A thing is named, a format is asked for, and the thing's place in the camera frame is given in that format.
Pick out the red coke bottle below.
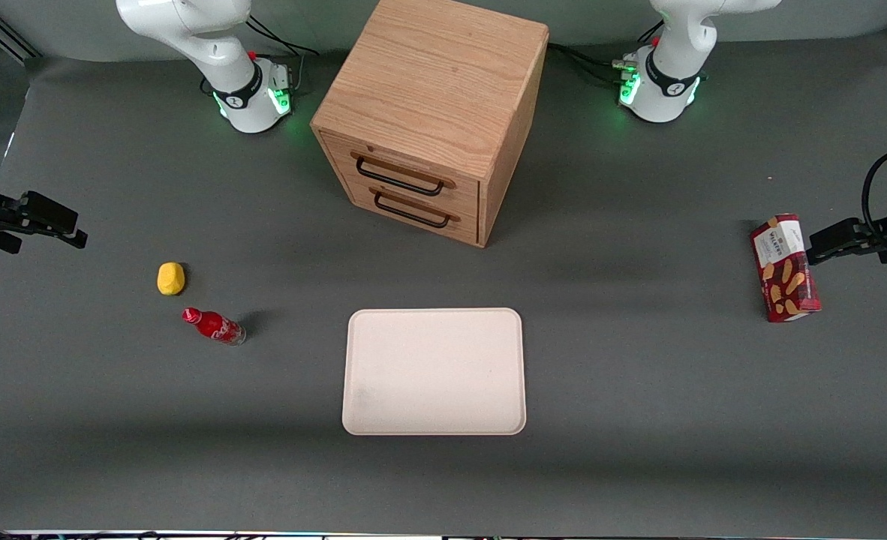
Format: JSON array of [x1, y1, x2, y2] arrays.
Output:
[[182, 307, 247, 347]]

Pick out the cream rectangular tray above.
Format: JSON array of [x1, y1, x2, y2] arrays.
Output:
[[341, 307, 528, 437]]

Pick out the red shortbread cookie box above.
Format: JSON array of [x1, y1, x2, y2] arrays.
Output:
[[750, 214, 822, 323]]

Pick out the yellow lemon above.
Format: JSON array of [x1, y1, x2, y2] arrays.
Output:
[[157, 262, 186, 296]]

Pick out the wooden two-drawer cabinet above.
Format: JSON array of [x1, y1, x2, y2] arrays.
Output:
[[311, 0, 550, 248]]

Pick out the aluminium frame rail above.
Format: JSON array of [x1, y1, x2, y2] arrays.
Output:
[[0, 4, 41, 65]]

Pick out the black right base cables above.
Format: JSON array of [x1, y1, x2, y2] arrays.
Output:
[[246, 13, 321, 95]]

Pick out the black base cables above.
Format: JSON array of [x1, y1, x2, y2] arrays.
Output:
[[246, 13, 321, 95], [548, 21, 663, 85]]

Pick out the black left base cables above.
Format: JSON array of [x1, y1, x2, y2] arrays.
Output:
[[548, 21, 663, 85]]

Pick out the black drawer handle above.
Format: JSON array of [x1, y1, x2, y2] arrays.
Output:
[[351, 152, 457, 197], [369, 187, 461, 229]]

